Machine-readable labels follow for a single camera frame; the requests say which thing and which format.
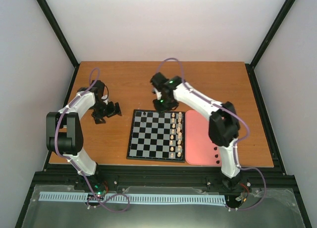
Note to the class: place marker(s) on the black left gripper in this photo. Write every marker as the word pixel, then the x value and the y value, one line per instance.
pixel 97 116

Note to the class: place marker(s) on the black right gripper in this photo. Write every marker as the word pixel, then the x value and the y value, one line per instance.
pixel 160 110

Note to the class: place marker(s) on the black and white chessboard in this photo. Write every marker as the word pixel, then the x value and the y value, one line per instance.
pixel 155 139

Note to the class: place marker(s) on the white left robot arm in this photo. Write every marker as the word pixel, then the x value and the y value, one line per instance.
pixel 64 134

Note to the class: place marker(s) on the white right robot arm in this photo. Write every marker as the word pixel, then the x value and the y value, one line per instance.
pixel 223 123

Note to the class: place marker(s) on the pink plastic tray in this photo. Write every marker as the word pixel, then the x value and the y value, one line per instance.
pixel 199 149

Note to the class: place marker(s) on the light blue cable duct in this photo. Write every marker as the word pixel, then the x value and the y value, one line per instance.
pixel 136 199

